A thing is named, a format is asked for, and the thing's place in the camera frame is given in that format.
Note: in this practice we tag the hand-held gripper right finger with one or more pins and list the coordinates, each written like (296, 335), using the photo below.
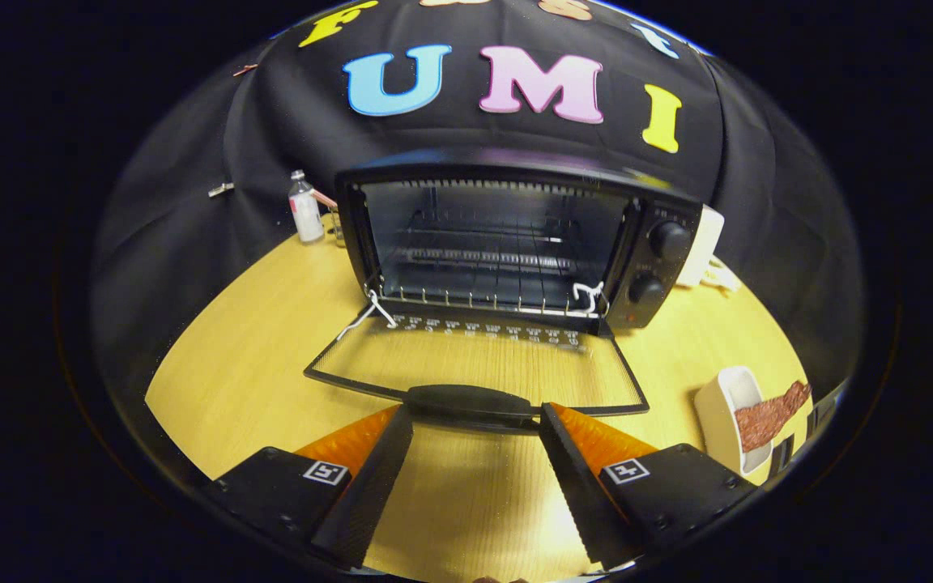
(580, 494)

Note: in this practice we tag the white toaster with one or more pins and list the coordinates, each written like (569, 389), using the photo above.
(701, 243)

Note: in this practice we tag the small clear plastic bottle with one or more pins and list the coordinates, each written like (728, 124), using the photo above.
(306, 219)

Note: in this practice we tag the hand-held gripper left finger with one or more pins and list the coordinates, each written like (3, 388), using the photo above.
(369, 494)

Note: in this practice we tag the white rectangular ribbed tray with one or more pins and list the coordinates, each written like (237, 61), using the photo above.
(717, 421)

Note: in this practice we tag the white divided dish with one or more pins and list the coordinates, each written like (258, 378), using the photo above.
(722, 278)

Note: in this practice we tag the silver cloth clip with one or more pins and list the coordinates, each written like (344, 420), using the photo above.
(220, 190)

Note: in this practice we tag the black toaster oven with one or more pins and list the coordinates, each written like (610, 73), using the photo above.
(653, 261)

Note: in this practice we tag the reddish brown meat piece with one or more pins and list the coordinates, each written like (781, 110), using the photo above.
(766, 419)

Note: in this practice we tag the red cloth clip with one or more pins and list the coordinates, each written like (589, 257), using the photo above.
(244, 70)

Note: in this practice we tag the small pink stick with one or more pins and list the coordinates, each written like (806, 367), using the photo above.
(323, 197)

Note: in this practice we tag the clear glass cup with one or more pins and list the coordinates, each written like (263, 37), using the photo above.
(337, 231)

